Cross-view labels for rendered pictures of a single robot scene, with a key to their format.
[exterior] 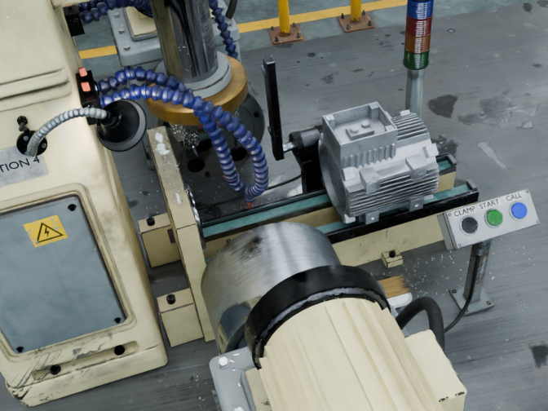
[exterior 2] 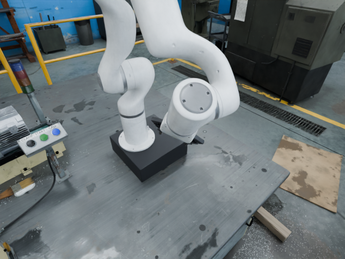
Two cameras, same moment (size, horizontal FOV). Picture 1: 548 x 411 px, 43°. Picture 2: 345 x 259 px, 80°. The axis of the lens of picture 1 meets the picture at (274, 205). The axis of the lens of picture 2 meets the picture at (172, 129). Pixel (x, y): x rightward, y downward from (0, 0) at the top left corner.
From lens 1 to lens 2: 0.60 m
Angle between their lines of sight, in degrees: 26
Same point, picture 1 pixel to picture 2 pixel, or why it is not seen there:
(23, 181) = not seen: outside the picture
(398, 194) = (7, 141)
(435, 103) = (55, 108)
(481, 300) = (66, 175)
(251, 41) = not seen: hidden behind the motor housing
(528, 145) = (90, 114)
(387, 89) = not seen: hidden behind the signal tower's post
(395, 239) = (24, 162)
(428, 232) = (42, 155)
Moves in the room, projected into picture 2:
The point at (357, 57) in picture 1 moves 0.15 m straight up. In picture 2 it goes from (24, 99) to (15, 82)
